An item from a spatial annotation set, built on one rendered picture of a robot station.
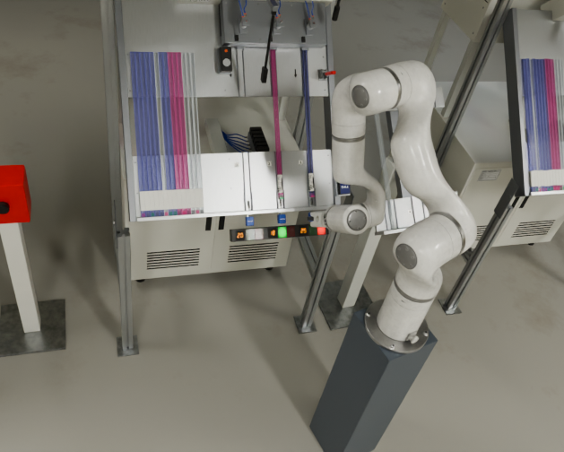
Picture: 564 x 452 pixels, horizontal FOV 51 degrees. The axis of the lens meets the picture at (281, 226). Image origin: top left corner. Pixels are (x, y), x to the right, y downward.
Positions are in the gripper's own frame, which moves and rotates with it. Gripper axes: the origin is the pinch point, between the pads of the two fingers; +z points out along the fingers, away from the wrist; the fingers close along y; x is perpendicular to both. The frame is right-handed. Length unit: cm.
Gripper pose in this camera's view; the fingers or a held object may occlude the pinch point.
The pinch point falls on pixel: (317, 217)
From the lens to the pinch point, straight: 197.2
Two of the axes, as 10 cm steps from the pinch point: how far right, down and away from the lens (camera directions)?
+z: -2.9, -0.4, 9.6
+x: -0.5, -10.0, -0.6
